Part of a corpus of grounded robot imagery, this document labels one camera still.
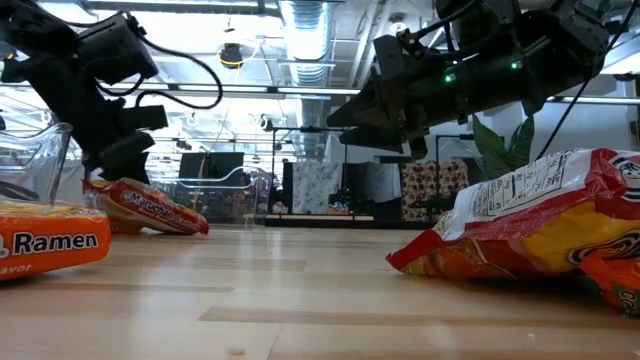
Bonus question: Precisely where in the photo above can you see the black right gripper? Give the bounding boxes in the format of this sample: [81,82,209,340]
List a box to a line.
[327,62,476,160]

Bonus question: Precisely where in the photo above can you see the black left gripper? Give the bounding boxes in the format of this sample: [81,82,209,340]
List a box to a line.
[27,52,170,185]

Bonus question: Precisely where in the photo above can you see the red Maruchan ramen packet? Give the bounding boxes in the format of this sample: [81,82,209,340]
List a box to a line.
[385,147,640,281]
[82,177,211,236]

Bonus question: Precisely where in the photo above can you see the orange Maruchan ramen packet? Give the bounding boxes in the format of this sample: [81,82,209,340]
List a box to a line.
[0,199,112,281]
[579,249,640,316]

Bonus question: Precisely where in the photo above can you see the brown patterned fabric screen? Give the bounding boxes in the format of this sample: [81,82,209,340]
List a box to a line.
[399,160,470,221]

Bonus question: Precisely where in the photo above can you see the white patterned hanging cloth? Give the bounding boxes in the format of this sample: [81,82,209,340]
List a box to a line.
[292,159,343,215]

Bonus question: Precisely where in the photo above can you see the clear plastic bin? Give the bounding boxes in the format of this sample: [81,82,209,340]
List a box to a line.
[0,122,74,206]
[149,166,274,224]

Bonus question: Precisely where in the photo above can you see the black computer monitor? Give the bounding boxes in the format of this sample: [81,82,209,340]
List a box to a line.
[178,152,245,182]

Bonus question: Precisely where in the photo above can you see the green leafy plant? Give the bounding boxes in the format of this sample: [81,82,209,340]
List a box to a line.
[472,114,535,177]

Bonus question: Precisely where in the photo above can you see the black round ceiling device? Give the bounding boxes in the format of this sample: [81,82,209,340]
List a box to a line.
[218,42,245,70]

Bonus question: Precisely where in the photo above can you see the black metal rack frame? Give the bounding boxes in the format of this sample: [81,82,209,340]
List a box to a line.
[272,126,351,216]

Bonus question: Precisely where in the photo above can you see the black rail with light strips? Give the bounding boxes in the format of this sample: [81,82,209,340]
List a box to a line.
[107,82,640,106]

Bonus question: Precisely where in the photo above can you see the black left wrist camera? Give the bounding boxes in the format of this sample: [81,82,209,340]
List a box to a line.
[77,14,160,86]

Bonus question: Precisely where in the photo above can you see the silver ribbed ventilation duct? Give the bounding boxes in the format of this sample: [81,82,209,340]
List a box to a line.
[278,0,335,126]

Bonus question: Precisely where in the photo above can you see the black left wrist camera cable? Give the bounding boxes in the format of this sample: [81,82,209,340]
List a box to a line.
[94,17,225,111]

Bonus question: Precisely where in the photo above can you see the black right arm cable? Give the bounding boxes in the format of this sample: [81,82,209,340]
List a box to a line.
[534,0,629,161]

